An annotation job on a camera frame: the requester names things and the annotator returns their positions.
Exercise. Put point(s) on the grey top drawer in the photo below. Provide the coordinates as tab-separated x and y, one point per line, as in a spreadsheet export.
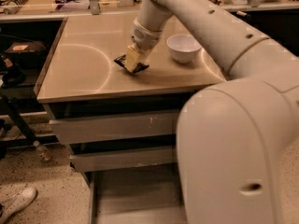
115	127

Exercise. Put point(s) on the white sneaker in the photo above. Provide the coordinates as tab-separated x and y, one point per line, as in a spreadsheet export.
16	203

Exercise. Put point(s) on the grey drawer cabinet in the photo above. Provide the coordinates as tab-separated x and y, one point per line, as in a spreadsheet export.
81	80

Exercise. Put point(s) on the grey middle drawer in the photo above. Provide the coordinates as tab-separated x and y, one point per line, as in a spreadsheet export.
130	158

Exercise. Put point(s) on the black stand leg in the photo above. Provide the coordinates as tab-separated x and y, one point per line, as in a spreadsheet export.
15	116

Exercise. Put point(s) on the plastic water bottle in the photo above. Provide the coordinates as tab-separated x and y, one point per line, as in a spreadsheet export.
42	151

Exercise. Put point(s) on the white ceramic bowl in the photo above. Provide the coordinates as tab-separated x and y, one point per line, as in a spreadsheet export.
183	47

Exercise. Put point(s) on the black rxbar chocolate wrapper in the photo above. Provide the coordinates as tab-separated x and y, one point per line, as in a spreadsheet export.
121	61

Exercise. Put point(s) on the black bag with label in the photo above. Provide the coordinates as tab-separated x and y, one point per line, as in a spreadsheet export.
27	55

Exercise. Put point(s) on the open grey bottom drawer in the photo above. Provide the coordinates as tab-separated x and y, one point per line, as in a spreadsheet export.
141	195

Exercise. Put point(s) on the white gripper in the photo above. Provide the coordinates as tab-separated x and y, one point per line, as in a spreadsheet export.
146	37

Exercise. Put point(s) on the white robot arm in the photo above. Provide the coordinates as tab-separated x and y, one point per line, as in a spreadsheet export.
230	136

